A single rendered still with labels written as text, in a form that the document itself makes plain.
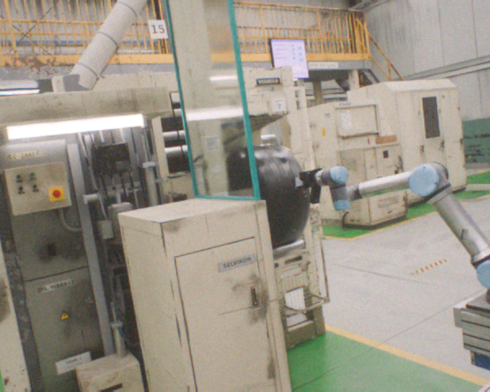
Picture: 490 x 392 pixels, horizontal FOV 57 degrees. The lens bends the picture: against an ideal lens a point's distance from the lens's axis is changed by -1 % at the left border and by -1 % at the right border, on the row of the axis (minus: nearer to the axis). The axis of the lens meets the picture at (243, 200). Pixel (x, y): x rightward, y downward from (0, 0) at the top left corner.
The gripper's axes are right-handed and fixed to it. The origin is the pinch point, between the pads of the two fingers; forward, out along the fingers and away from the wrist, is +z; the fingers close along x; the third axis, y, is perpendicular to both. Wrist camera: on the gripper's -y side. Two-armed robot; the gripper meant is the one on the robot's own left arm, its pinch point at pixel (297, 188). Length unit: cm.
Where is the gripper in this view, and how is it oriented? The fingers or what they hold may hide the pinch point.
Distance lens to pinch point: 229.7
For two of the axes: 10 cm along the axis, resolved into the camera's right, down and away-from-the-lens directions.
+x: -8.6, 1.8, -4.8
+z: -4.7, 0.9, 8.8
